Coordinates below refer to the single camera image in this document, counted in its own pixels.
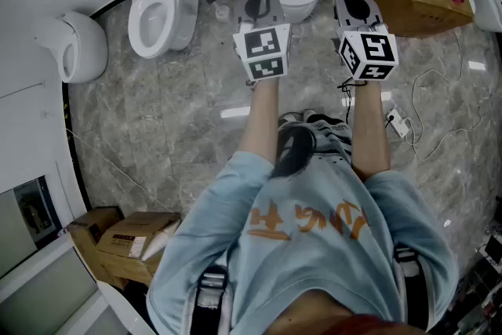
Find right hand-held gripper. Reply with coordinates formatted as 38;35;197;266
332;0;400;82

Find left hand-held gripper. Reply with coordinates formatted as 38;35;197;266
232;0;293;82

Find person's left forearm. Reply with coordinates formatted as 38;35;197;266
237;78;282;166

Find person's right forearm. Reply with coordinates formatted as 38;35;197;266
350;80;392;182

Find elongated white toilet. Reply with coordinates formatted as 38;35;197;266
108;0;200;60

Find rounded white toilet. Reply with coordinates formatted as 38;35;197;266
35;10;109;84

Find white power strip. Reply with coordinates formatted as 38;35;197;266
386;108;411;138

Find white foam insert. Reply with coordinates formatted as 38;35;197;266
140;217;181;262

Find light brown cardboard box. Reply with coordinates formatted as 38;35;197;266
96;211;181;287

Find light blue printed t-shirt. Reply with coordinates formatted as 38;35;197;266
147;120;460;335

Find dark brown cardboard box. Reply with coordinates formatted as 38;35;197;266
66;206;126;289

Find dark cluttered shelf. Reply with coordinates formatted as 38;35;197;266
446;195;502;335

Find person's neck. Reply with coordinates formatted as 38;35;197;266
274;289;393;335

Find white framed glass cabinet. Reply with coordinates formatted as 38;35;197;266
0;176;99;335

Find thin black cable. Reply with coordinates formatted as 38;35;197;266
337;77;357;126

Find white cable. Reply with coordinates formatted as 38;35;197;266
403;31;502;162

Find black and grey harness strap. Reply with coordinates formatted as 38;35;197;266
394;245;431;330
194;266;231;335

